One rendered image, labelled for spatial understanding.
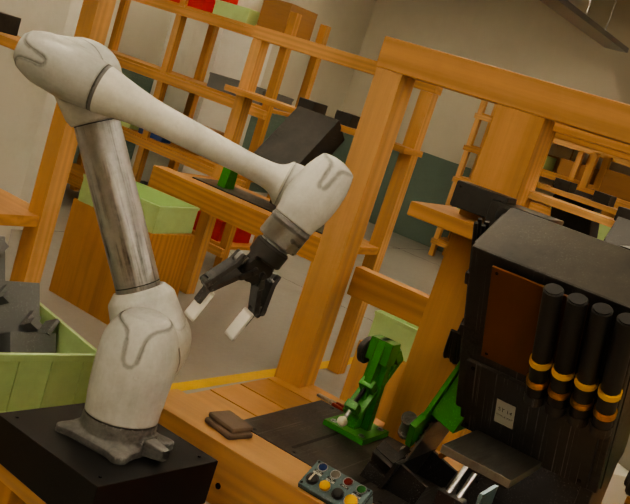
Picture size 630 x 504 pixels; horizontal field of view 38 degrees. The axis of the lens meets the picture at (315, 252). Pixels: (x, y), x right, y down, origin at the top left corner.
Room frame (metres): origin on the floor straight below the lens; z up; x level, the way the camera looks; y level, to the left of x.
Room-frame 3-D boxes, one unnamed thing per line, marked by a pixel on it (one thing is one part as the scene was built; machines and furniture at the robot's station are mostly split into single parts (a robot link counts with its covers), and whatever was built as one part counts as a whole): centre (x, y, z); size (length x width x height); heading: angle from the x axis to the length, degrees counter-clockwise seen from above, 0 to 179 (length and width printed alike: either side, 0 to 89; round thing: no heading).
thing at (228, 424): (2.11, 0.07, 0.92); 0.10 x 0.08 x 0.03; 47
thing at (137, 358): (1.79, 0.28, 1.11); 0.18 x 0.16 x 0.22; 1
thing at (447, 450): (1.97, -0.54, 1.11); 0.39 x 0.16 x 0.03; 150
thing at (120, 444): (1.77, 0.26, 0.97); 0.22 x 0.18 x 0.06; 63
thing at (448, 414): (2.08, -0.43, 1.17); 0.13 x 0.12 x 0.20; 60
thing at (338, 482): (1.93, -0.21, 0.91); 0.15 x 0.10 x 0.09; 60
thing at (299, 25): (8.18, 1.63, 1.13); 2.48 x 0.54 x 2.27; 58
